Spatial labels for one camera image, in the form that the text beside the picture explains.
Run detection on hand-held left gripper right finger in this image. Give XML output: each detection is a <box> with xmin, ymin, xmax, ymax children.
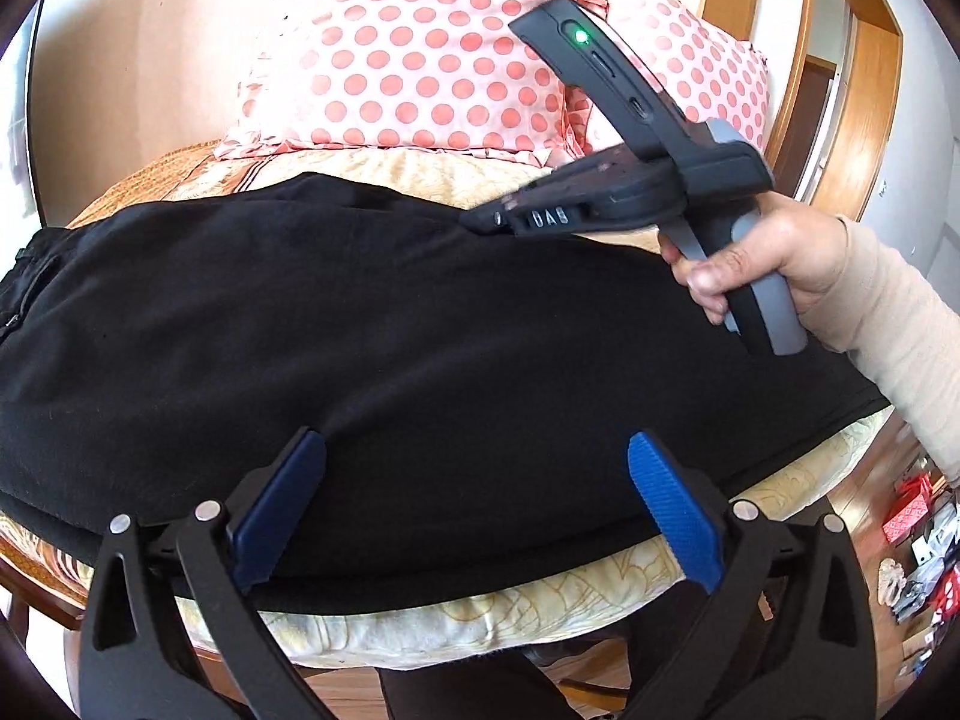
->
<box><xmin>622</xmin><ymin>431</ymin><xmax>882</xmax><ymax>720</ymax></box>

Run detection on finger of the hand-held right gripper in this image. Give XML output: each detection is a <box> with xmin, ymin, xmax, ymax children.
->
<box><xmin>459</xmin><ymin>206</ymin><xmax>520</xmax><ymax>235</ymax></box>

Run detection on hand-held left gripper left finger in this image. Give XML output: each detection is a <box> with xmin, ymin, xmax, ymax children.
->
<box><xmin>79</xmin><ymin>427</ymin><xmax>338</xmax><ymax>720</ymax></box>

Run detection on black pants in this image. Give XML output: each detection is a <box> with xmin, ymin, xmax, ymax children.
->
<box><xmin>0</xmin><ymin>172</ymin><xmax>893</xmax><ymax>602</ymax></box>

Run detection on person's right forearm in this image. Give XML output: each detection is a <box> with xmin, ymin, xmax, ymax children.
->
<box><xmin>832</xmin><ymin>216</ymin><xmax>960</xmax><ymax>487</ymax></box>

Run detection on person's right hand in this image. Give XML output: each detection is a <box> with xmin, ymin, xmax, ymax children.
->
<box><xmin>658</xmin><ymin>199</ymin><xmax>857</xmax><ymax>325</ymax></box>

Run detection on pink polka dot pillow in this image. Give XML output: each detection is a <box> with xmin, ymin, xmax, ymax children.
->
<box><xmin>568</xmin><ymin>0</ymin><xmax>773</xmax><ymax>166</ymax></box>
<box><xmin>214</xmin><ymin>0</ymin><xmax>595</xmax><ymax>164</ymax></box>

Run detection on yellow patterned bed sheet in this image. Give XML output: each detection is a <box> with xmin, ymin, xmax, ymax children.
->
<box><xmin>0</xmin><ymin>141</ymin><xmax>901</xmax><ymax>674</ymax></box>

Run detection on red gift box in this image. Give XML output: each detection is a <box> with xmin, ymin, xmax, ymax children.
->
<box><xmin>881</xmin><ymin>475</ymin><xmax>940</xmax><ymax>545</ymax></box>

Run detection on person's dark trouser leg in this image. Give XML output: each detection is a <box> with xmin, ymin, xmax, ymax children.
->
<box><xmin>375</xmin><ymin>641</ymin><xmax>638</xmax><ymax>720</ymax></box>

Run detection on pile of small packages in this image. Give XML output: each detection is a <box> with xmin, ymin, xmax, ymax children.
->
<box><xmin>877</xmin><ymin>487</ymin><xmax>960</xmax><ymax>691</ymax></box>

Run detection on window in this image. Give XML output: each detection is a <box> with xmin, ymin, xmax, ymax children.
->
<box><xmin>0</xmin><ymin>0</ymin><xmax>47</xmax><ymax>235</ymax></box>

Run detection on wooden door frame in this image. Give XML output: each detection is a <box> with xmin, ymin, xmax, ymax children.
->
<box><xmin>701</xmin><ymin>0</ymin><xmax>905</xmax><ymax>205</ymax></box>

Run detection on wooden bed frame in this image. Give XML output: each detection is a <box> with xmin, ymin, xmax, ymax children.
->
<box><xmin>0</xmin><ymin>532</ymin><xmax>226</xmax><ymax>665</ymax></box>

